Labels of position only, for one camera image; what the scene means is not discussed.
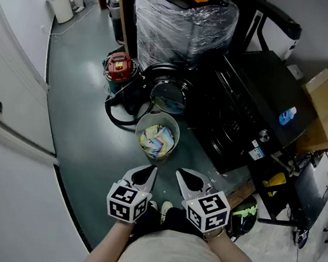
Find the black washing machine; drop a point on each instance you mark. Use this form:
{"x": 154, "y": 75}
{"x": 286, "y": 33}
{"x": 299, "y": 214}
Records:
{"x": 262, "y": 80}

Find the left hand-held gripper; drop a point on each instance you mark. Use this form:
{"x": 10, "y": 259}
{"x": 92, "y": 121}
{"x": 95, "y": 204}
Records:
{"x": 127, "y": 201}

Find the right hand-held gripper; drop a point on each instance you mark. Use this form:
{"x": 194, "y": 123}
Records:
{"x": 207, "y": 213}

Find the round glass machine door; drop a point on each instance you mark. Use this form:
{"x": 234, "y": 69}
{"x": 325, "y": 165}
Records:
{"x": 168, "y": 98}

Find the plastic-wrapped grey appliance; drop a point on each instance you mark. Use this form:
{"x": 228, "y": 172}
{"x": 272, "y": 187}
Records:
{"x": 179, "y": 31}

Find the black metal stand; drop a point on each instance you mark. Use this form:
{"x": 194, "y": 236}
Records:
{"x": 312, "y": 181}

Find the person's right beige shoe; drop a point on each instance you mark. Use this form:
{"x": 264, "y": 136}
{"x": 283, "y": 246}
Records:
{"x": 166, "y": 210}

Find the brown wooden frame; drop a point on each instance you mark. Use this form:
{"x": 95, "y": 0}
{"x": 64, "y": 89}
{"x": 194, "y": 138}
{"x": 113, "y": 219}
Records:
{"x": 123, "y": 3}

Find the person's beige shoe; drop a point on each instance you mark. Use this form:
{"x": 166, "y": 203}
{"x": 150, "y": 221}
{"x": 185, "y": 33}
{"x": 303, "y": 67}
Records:
{"x": 153, "y": 205}
{"x": 166, "y": 210}

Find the person's legs black shorts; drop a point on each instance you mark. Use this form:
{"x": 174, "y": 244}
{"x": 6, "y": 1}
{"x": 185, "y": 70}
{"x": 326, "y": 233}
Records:
{"x": 176, "y": 221}

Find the blue liquid bottle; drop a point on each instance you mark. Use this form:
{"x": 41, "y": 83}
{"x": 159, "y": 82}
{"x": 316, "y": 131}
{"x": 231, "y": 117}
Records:
{"x": 285, "y": 117}

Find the pastel tie-dye clothes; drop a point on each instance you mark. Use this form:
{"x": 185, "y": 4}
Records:
{"x": 156, "y": 141}

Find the yellow plastic object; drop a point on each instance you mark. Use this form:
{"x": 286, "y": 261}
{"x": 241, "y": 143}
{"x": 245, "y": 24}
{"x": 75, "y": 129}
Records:
{"x": 276, "y": 180}

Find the red vacuum cleaner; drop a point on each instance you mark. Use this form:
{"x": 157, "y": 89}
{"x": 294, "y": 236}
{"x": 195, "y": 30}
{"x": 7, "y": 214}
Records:
{"x": 118, "y": 65}

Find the round grey laundry basket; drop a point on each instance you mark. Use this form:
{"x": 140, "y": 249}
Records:
{"x": 153, "y": 117}

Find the person's left forearm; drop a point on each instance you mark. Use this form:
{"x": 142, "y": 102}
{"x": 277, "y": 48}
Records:
{"x": 102, "y": 244}

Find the green black helmet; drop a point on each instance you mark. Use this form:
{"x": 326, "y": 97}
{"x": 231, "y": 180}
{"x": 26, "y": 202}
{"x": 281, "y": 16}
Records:
{"x": 244, "y": 211}

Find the person's right forearm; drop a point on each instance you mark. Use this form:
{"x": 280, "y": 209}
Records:
{"x": 231, "y": 257}

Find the small white device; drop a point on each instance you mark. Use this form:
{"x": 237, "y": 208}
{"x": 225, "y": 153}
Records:
{"x": 295, "y": 71}

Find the person's left beige shoe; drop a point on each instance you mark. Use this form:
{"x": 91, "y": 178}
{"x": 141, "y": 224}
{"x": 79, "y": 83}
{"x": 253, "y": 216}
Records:
{"x": 153, "y": 205}

